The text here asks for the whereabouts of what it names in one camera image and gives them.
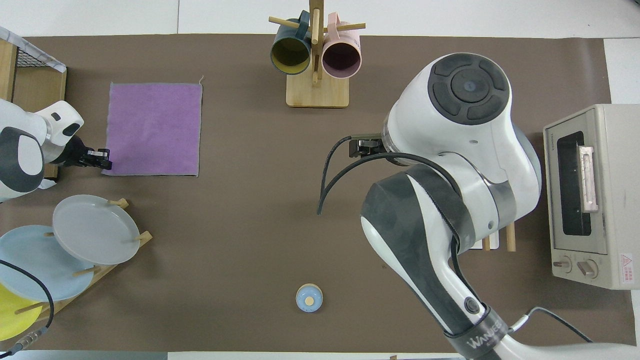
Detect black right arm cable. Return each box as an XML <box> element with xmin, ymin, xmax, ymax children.
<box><xmin>317</xmin><ymin>135</ymin><xmax>593</xmax><ymax>346</ymax></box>

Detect beige toaster oven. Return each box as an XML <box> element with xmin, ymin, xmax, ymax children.
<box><xmin>543</xmin><ymin>103</ymin><xmax>640</xmax><ymax>291</ymax></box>

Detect grey plate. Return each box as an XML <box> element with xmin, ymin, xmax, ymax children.
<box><xmin>52</xmin><ymin>194</ymin><xmax>141</xmax><ymax>266</ymax></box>

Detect marble pattern paper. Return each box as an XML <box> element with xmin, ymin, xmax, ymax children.
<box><xmin>0</xmin><ymin>26</ymin><xmax>67</xmax><ymax>73</ymax></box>

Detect purple and grey towel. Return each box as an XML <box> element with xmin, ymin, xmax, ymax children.
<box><xmin>101</xmin><ymin>75</ymin><xmax>205</xmax><ymax>177</ymax></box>

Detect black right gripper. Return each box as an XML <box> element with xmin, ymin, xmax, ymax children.
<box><xmin>348</xmin><ymin>134</ymin><xmax>388</xmax><ymax>160</ymax></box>

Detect light blue plate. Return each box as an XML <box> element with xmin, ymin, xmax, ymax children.
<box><xmin>0</xmin><ymin>225</ymin><xmax>96</xmax><ymax>302</ymax></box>

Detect black wire basket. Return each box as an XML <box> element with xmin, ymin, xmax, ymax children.
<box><xmin>12</xmin><ymin>45</ymin><xmax>58</xmax><ymax>71</ymax></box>

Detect white towel rack wooden bars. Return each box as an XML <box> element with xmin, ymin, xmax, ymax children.
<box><xmin>470</xmin><ymin>220</ymin><xmax>517</xmax><ymax>252</ymax></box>

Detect wooden mug tree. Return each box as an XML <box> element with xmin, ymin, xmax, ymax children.
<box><xmin>268</xmin><ymin>0</ymin><xmax>367</xmax><ymax>109</ymax></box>

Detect wooden two-level shelf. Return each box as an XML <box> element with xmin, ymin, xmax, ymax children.
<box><xmin>0</xmin><ymin>37</ymin><xmax>67</xmax><ymax>181</ymax></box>

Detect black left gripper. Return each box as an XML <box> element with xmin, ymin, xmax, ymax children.
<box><xmin>52</xmin><ymin>136</ymin><xmax>113</xmax><ymax>171</ymax></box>

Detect dark teal mug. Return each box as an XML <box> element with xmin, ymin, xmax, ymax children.
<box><xmin>270</xmin><ymin>11</ymin><xmax>313</xmax><ymax>76</ymax></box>

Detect large brown table mat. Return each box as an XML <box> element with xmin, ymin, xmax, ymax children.
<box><xmin>0</xmin><ymin>34</ymin><xmax>638</xmax><ymax>353</ymax></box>

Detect wooden plate rack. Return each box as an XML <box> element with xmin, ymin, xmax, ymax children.
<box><xmin>14</xmin><ymin>198</ymin><xmax>153</xmax><ymax>322</ymax></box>

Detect yellow plate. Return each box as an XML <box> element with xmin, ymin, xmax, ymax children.
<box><xmin>0</xmin><ymin>282</ymin><xmax>43</xmax><ymax>342</ymax></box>

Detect pink ribbed mug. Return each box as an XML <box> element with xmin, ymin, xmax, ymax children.
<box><xmin>321</xmin><ymin>12</ymin><xmax>362</xmax><ymax>80</ymax></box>

